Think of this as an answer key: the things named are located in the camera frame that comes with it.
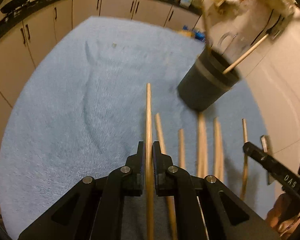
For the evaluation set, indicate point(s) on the dark grey cup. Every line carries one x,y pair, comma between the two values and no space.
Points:
205,90

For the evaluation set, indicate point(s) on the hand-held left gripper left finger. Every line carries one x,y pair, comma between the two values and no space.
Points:
143,165

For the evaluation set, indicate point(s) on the yellow container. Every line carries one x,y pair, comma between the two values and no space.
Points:
186,33

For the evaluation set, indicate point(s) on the clear glass pitcher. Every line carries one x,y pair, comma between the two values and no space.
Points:
235,42

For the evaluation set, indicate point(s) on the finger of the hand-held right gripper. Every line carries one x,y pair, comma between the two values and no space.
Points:
272,165

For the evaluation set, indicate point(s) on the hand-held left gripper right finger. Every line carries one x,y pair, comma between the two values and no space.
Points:
155,165

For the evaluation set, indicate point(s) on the wooden chopstick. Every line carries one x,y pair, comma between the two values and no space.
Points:
247,52
245,170
204,17
150,120
181,147
202,145
161,135
218,147

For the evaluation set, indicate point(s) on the blue object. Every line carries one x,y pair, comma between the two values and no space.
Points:
199,35

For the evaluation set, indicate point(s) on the blue towel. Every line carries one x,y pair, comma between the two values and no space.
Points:
77,105

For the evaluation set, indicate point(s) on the person's right hand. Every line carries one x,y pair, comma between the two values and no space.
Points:
277,215

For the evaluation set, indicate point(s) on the beige kitchen base cabinets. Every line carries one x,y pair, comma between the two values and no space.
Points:
39,25

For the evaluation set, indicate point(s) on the wall socket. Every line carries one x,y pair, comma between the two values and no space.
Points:
280,30

